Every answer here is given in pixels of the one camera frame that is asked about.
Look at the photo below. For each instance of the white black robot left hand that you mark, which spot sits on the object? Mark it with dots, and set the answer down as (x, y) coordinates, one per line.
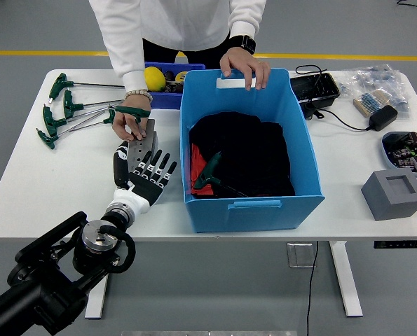
(145, 185)

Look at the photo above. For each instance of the person's right hand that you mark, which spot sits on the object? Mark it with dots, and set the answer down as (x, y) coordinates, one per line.
(131, 122)

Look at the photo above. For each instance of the person's left hand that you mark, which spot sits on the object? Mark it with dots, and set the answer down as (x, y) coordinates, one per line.
(250, 66)

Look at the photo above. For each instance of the metal tool stand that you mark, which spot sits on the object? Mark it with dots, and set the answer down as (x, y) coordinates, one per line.
(150, 140)

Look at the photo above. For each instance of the large blue storage box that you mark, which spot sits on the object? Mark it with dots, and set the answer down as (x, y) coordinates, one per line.
(257, 217)

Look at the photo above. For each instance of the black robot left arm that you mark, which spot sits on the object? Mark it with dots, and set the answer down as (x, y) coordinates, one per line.
(36, 290)

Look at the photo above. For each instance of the person's right forearm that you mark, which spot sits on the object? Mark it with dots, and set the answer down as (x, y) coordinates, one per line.
(127, 66)

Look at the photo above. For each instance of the person's left forearm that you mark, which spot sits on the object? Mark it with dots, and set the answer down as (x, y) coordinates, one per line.
(248, 24)

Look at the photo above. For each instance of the metal floor socket box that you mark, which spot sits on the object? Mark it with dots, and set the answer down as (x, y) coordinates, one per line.
(301, 255)

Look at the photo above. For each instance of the black wrist watch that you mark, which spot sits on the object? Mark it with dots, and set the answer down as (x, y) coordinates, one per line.
(245, 42)

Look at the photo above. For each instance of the small blue plastic bin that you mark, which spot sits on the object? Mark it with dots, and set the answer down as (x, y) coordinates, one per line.
(166, 101)

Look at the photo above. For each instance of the yellow lemon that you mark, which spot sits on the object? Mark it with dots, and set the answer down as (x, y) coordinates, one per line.
(155, 78)

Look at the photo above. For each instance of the dark small device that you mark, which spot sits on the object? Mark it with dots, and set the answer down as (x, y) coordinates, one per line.
(174, 88)

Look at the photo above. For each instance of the red cloth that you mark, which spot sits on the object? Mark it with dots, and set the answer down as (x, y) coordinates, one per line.
(198, 164)

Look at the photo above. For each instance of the dark brown cylinder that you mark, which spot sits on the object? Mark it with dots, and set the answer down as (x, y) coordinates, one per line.
(169, 75)

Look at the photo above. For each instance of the black plastic tray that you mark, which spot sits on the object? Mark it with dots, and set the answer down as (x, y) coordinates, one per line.
(315, 89)

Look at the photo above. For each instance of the black plug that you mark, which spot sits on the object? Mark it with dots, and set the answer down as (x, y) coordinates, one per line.
(311, 111)

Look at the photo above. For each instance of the black cloth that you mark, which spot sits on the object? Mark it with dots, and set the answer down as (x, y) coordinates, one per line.
(250, 147)

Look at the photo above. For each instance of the person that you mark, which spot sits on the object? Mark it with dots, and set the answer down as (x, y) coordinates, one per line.
(180, 21)

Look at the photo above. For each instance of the white table leg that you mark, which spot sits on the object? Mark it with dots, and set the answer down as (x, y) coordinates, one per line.
(101, 301)
(345, 280)

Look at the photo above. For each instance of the taped resistor strip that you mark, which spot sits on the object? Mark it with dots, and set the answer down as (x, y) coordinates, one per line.
(369, 102)

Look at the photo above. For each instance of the clear plastic parts bags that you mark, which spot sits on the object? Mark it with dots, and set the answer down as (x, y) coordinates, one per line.
(380, 78)

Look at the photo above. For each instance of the black power adapter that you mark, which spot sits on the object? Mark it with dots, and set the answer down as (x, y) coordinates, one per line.
(383, 118)

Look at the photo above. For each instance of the pale blue dish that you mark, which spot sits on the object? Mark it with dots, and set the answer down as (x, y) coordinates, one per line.
(387, 154)

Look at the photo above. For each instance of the loose electronic components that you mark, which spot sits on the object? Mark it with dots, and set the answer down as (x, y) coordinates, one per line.
(408, 154)

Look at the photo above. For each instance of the grey foam block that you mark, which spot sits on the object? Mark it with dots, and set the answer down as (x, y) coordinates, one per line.
(390, 206)

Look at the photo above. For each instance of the black table control panel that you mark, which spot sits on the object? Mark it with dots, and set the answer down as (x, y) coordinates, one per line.
(401, 244)

